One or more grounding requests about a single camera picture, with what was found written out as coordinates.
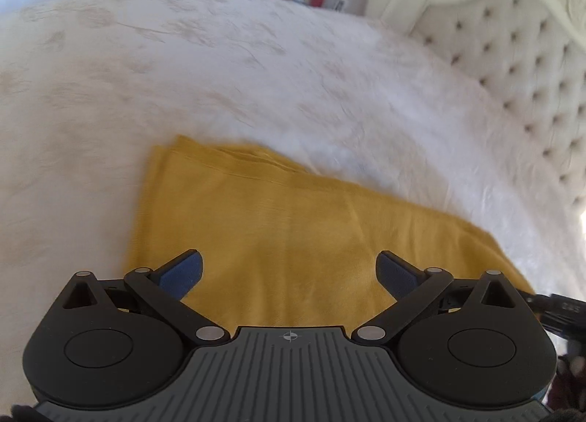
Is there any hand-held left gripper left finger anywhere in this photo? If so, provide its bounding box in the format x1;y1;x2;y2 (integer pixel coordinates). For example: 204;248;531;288
60;248;230;344

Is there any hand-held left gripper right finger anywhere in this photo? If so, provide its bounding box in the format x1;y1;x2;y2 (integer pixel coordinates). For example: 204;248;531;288
351;250;520;344

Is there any yellow knit sweater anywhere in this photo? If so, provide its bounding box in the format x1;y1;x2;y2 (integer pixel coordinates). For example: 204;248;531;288
125;134;537;327

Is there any bed with cream floral bedspread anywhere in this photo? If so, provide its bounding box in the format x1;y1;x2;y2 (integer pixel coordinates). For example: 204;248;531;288
0;0;586;422

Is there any cream tufted headboard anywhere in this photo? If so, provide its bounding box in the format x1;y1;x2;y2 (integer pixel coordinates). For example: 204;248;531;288
365;0;586;223

